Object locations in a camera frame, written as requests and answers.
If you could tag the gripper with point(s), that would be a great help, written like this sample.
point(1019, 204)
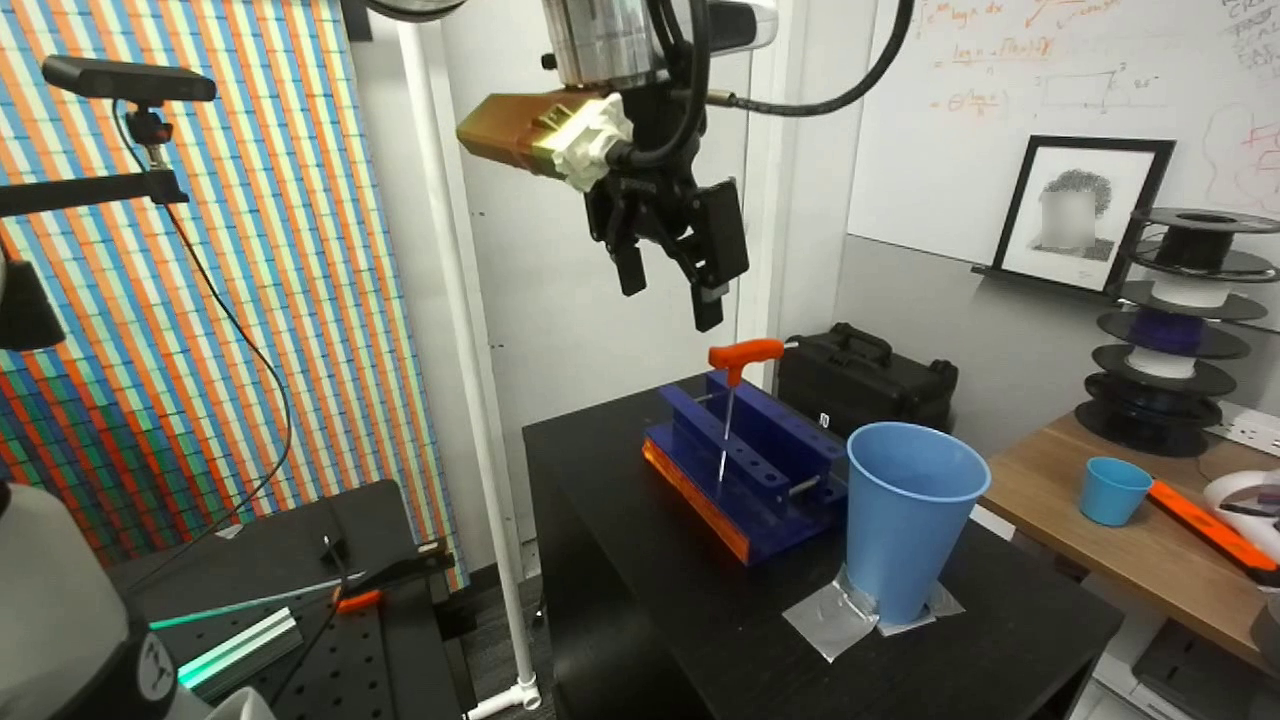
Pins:
point(655, 190)

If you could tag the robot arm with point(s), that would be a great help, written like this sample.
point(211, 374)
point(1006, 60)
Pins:
point(610, 40)

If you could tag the large blue plastic cup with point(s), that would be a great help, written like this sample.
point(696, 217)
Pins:
point(905, 530)

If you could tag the small blue cup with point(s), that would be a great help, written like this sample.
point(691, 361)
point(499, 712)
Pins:
point(1112, 495)

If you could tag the white round object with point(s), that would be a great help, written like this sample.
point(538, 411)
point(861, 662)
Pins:
point(1245, 500)

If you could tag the black hard case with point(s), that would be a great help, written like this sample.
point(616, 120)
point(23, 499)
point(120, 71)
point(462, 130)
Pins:
point(860, 385)

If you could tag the white pipe stand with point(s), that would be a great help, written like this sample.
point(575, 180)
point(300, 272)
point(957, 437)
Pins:
point(470, 350)

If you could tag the blue tool holder block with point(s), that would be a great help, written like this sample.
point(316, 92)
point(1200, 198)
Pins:
point(760, 470)

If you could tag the whiteboard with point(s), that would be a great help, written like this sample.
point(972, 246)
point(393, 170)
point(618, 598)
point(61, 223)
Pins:
point(960, 120)

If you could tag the black framed picture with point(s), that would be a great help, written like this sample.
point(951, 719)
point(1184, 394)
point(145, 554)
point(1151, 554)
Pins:
point(1030, 240)

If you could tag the silver tape patch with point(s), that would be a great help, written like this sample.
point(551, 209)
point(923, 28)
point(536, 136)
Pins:
point(830, 620)

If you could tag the colourful striped panel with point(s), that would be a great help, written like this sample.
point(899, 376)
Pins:
point(250, 300)

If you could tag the black and orange clamp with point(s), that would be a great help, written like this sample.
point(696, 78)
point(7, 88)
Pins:
point(395, 578)

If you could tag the wooden table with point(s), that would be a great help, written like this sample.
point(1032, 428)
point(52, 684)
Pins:
point(1050, 520)

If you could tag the stack of filament spools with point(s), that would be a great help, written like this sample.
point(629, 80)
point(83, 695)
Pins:
point(1165, 330)

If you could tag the white power strip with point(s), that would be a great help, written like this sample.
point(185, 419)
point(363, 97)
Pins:
point(1250, 428)

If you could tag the orange and black tool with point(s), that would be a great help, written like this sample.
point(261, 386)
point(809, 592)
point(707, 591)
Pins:
point(1210, 530)

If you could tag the grey box under table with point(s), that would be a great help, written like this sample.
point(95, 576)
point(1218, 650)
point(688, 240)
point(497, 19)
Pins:
point(1190, 670)

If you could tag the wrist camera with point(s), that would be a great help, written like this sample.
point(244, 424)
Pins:
point(520, 130)

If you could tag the aluminium rail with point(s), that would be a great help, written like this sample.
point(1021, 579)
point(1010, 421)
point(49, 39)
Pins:
point(240, 640)

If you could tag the camera on mount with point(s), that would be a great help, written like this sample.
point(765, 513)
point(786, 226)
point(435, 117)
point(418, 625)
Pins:
point(120, 80)

